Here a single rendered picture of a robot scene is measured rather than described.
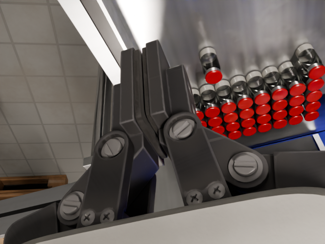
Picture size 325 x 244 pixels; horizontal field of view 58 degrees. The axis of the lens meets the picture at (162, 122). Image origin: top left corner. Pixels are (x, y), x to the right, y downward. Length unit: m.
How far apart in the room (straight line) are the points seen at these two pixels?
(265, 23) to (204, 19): 0.08
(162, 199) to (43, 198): 0.36
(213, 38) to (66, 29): 1.12
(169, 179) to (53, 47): 1.13
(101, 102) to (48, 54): 0.70
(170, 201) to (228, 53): 0.25
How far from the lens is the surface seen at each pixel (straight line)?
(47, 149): 2.19
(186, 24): 0.36
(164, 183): 0.50
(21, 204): 0.81
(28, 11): 1.44
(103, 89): 0.95
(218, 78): 0.36
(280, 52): 0.43
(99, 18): 0.33
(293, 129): 0.58
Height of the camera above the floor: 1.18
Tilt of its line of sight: 39 degrees down
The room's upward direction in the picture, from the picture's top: 174 degrees clockwise
